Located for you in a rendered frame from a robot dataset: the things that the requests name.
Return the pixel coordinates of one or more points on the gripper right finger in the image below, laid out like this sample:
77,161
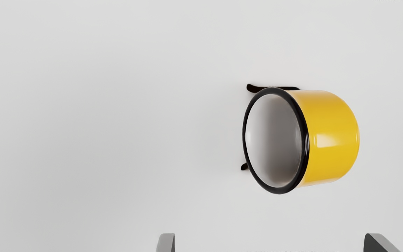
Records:
378,245

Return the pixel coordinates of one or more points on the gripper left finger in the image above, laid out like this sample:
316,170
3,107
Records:
166,243

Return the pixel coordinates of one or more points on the yellow enamel mug black rim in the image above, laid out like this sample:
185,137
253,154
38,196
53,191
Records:
331,136

